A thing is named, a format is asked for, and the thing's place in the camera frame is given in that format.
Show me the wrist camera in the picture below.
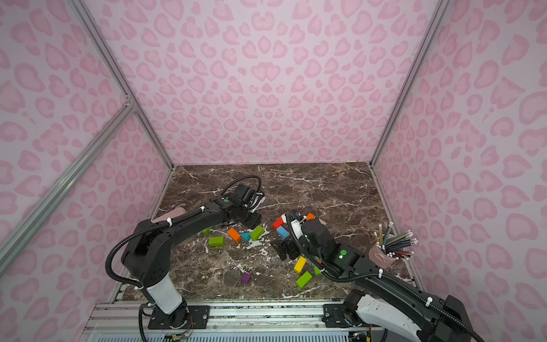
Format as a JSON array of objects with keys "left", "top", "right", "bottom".
[
  {"left": 249, "top": 192, "right": 265, "bottom": 212},
  {"left": 285, "top": 211, "right": 306, "bottom": 239}
]

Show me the bundle of pencils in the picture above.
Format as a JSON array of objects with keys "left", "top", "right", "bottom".
[{"left": 375, "top": 222, "right": 419, "bottom": 260}]

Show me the pink pencil case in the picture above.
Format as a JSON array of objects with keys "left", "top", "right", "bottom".
[{"left": 152, "top": 207, "right": 187, "bottom": 223}]

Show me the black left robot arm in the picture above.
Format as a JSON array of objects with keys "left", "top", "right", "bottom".
[{"left": 104, "top": 175, "right": 265, "bottom": 327}]

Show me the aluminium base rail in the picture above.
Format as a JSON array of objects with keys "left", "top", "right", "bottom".
[{"left": 78, "top": 298, "right": 454, "bottom": 342}]

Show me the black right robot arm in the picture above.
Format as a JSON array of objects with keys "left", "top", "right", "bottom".
[{"left": 272, "top": 211, "right": 482, "bottom": 341}]

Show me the green block bottom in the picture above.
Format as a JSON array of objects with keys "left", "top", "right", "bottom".
[{"left": 296, "top": 272, "right": 313, "bottom": 289}]

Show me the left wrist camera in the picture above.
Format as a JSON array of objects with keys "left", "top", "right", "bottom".
[{"left": 249, "top": 192, "right": 265, "bottom": 212}]

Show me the red block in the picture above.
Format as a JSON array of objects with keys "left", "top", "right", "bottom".
[{"left": 272, "top": 217, "right": 285, "bottom": 229}]

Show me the light blue block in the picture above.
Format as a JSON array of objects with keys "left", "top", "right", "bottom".
[{"left": 276, "top": 226, "right": 290, "bottom": 239}]

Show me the yellow block centre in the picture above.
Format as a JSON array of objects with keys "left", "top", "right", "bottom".
[{"left": 293, "top": 256, "right": 307, "bottom": 274}]

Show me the purple cube block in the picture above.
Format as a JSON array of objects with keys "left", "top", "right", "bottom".
[{"left": 242, "top": 272, "right": 252, "bottom": 284}]

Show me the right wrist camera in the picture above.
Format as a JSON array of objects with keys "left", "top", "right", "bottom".
[{"left": 285, "top": 211, "right": 306, "bottom": 239}]

